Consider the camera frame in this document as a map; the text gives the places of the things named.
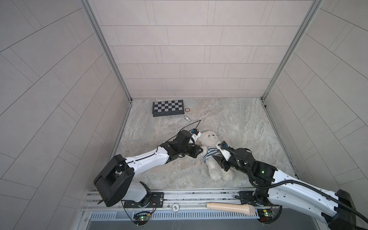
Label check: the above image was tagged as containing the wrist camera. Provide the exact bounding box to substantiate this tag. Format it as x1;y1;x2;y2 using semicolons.
189;128;201;144
216;141;232;161

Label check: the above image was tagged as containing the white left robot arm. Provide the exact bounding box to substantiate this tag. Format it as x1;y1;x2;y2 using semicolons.
94;128;203;207

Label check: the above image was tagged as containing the right green circuit board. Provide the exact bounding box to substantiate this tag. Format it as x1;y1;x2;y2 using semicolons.
257;209;275;223

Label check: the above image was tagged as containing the beige wooden handle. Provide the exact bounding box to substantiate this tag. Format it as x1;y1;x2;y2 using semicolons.
207;202;256;216

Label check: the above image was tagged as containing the folded black chess board box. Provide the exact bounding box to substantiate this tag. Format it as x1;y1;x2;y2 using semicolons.
152;100;185;117

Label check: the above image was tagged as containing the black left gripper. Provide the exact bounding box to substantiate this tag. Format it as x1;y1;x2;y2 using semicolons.
176;143;204;159

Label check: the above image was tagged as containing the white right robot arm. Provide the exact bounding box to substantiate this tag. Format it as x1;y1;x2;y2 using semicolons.
215;143;359;230

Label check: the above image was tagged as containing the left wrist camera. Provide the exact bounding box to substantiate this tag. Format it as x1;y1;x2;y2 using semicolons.
189;128;201;144

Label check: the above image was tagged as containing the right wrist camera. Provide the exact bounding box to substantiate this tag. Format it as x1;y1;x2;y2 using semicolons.
216;141;232;161

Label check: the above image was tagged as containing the black corrugated cable conduit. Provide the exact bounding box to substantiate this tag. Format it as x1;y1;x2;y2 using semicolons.
219;142;368;225

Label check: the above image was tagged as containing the green circuit board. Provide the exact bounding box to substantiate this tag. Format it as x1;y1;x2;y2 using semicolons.
257;209;275;223
133;211;152;226

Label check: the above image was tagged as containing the blue white striped shirt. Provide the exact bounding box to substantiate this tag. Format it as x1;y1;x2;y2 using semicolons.
203;146;221;163

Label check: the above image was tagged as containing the left green circuit board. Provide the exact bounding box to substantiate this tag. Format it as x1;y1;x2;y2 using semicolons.
133;211;152;226

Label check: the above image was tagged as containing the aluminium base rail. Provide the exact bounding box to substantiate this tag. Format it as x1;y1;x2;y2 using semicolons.
86;187;317;213

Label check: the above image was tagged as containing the white fluffy teddy bear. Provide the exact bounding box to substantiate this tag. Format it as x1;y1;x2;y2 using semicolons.
198;131;234;181

